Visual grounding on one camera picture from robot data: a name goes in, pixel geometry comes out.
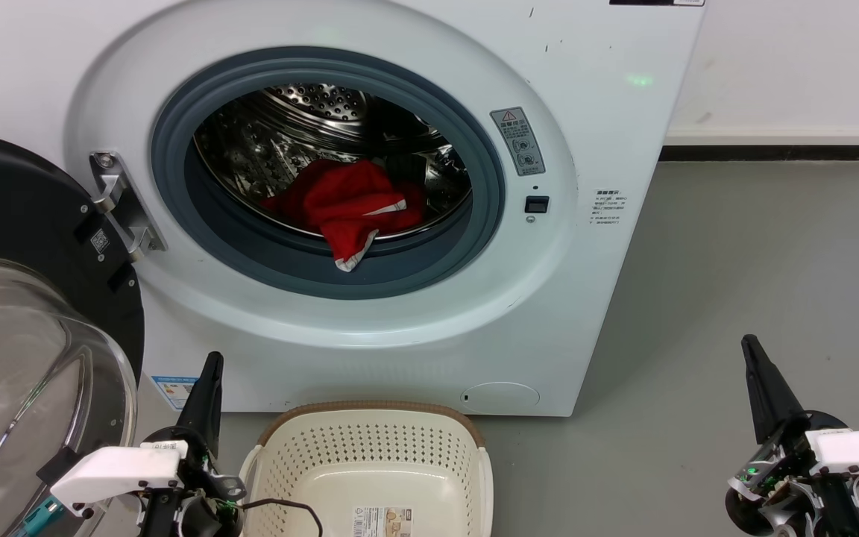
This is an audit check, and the blue white energy label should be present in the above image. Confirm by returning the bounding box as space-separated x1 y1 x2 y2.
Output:
151 375 199 411

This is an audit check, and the small printed text sticker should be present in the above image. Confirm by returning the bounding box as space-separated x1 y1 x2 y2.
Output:
590 188 626 226

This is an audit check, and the cream plastic laundry basket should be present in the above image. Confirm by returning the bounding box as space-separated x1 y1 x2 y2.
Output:
238 401 494 537

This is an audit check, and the black baseboard strip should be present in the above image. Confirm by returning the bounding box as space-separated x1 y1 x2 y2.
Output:
659 145 859 162

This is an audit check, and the white wall ledge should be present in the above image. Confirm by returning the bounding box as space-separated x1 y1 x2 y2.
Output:
664 123 859 146

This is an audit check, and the grey rubber door gasket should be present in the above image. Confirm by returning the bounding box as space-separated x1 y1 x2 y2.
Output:
150 46 506 301

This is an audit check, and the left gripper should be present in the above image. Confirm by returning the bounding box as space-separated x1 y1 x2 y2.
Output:
139 352 248 537

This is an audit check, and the teal cable connector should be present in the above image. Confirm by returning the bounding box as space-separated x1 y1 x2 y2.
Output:
15 497 66 537

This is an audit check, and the grey warning sticker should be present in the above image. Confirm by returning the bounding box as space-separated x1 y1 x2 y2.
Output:
490 107 547 177

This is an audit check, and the black washer door with glass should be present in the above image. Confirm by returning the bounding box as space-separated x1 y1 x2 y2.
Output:
0 129 145 537

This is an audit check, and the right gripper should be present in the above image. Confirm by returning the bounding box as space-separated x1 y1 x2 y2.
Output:
726 335 859 537

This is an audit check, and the silver metal door hinge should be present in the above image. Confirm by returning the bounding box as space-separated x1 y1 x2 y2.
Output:
90 151 168 262

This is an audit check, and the thin black cable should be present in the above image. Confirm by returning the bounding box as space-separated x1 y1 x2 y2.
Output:
242 498 324 537

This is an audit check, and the round filter cover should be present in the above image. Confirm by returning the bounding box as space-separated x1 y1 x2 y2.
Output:
461 382 541 409

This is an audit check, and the stainless steel washing machine drum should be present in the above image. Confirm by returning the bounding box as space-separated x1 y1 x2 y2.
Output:
192 82 473 241

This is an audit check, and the white front-load washing machine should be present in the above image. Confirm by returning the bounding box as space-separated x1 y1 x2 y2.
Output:
0 0 706 417

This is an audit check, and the red garment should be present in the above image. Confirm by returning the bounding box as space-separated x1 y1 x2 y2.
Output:
260 158 427 272

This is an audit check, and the printed product label sticker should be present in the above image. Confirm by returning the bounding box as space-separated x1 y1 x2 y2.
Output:
351 506 414 537

